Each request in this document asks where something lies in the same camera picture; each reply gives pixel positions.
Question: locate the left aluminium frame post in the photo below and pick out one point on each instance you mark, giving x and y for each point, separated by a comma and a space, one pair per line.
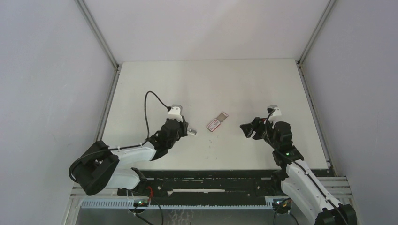
88, 16

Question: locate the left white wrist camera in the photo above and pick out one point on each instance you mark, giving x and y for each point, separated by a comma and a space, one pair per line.
175, 113

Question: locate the left green circuit board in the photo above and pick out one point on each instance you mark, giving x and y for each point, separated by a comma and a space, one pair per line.
141, 203

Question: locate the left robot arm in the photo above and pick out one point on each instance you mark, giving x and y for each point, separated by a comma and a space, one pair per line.
102, 168

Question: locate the right aluminium frame post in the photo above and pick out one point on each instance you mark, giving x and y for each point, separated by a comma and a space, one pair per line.
322, 20

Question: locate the aluminium frame post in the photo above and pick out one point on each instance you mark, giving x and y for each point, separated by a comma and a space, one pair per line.
88, 16
322, 20

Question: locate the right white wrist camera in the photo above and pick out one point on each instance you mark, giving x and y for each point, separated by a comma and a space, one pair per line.
273, 112

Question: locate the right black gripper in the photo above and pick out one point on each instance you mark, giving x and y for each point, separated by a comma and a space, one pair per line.
258, 124

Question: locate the right green circuit board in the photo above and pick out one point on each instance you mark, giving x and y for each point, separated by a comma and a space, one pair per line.
282, 206

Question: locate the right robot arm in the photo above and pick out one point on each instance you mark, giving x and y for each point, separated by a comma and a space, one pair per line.
296, 179

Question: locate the green circuit board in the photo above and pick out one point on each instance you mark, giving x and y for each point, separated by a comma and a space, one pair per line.
282, 206
141, 203

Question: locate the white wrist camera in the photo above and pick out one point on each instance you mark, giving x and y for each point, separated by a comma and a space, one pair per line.
273, 112
175, 113

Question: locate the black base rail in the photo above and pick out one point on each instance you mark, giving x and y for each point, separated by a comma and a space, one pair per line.
206, 187

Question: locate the red white staple box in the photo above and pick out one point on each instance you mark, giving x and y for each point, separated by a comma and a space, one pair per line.
216, 122

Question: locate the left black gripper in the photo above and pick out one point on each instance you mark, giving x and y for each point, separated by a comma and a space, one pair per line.
183, 126

